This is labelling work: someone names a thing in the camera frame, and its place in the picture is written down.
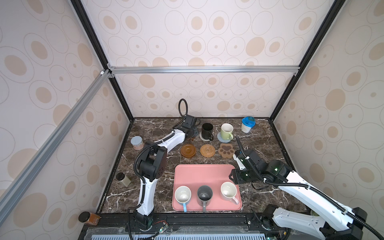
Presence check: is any black mug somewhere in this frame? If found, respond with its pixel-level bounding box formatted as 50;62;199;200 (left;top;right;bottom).
201;123;214;140

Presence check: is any paw-shaped wooden coaster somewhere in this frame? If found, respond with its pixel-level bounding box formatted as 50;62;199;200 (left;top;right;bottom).
218;143;236;159

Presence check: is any rattan coaster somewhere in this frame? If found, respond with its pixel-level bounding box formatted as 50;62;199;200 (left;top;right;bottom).
200;144;216;158

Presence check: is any blue-grey woven coaster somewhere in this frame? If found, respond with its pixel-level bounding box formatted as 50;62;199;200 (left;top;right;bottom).
217;133;231;144

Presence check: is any green mug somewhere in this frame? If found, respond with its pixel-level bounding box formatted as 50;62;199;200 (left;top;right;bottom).
221;123;234;141

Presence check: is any white woven coaster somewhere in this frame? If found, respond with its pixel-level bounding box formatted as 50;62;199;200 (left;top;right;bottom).
199;133;212;142

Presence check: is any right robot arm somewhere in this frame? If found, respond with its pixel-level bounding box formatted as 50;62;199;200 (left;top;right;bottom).
229;156;384;240

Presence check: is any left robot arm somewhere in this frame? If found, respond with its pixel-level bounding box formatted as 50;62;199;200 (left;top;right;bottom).
132;115;199;229

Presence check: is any white cup blue lid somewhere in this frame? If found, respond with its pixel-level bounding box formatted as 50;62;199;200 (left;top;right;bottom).
241;116;256;134

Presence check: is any grey mug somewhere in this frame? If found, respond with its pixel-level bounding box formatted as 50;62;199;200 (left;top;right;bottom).
197;185;213;213

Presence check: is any pink tray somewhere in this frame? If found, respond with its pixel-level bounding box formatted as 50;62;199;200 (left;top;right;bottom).
171;163;243;212

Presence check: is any small jar dark lid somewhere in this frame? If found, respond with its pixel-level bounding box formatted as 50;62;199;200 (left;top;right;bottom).
116;173;131;187

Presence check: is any horizontal aluminium bar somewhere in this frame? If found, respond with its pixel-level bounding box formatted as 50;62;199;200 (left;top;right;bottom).
111;65;300;75

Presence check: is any brown jar black lid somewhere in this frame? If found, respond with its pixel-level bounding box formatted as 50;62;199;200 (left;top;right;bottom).
78;212;101;226

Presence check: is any diagonal aluminium bar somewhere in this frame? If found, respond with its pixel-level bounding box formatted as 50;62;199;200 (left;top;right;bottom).
1;69;112;224

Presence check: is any white mug pink handle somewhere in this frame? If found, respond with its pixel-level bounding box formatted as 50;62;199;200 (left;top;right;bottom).
220;182;239;205

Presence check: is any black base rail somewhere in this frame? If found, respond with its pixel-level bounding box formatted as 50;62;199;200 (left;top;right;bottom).
79;213;305;240

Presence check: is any white mug blue handle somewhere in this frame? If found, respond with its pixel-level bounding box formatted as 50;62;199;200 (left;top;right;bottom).
175;186;192;213

